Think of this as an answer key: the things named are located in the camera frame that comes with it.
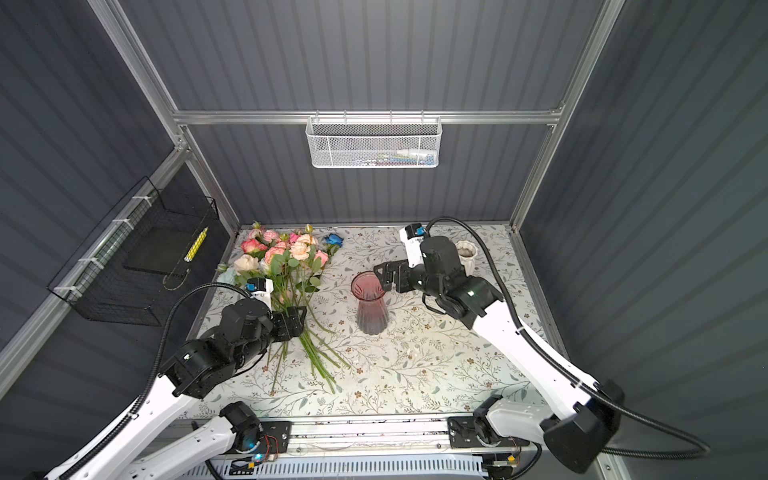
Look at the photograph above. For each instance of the blue artificial rose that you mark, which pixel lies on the blue artificial rose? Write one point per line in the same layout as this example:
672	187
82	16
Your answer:
334	240

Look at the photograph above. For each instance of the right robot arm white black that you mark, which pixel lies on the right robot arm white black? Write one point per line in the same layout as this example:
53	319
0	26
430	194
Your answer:
572	425

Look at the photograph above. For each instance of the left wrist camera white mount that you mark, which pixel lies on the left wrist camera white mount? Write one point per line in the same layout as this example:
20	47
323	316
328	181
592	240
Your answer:
261	289

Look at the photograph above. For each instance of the pink glass vase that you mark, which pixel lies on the pink glass vase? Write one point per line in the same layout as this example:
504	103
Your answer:
372	314

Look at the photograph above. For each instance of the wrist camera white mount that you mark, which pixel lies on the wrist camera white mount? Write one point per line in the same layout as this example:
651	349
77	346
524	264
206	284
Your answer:
261	289
412	236

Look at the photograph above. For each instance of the bunch of artificial flowers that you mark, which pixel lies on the bunch of artificial flowers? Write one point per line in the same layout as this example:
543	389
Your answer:
294	261

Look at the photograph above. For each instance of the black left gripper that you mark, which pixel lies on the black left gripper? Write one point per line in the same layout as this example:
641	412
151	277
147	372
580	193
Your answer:
286	331

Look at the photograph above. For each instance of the white ribbed ceramic vase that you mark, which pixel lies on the white ribbed ceramic vase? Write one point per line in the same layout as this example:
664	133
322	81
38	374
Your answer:
468	253

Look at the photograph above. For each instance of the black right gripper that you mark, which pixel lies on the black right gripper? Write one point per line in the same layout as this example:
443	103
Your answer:
401	267

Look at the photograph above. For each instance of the white wire mesh basket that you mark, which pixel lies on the white wire mesh basket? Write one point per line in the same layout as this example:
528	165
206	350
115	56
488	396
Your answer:
333	143

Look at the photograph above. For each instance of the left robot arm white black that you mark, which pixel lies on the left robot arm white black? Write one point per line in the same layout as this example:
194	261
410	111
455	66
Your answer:
247	330

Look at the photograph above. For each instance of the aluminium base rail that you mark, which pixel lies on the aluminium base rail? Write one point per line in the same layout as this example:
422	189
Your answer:
302	438

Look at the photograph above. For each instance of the items in white basket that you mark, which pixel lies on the items in white basket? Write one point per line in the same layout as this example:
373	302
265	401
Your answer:
399	158

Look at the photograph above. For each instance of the black wire basket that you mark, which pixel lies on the black wire basket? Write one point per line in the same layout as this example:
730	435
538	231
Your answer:
134	271

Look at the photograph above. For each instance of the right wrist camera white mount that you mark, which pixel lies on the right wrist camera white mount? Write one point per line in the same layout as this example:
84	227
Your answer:
412	236

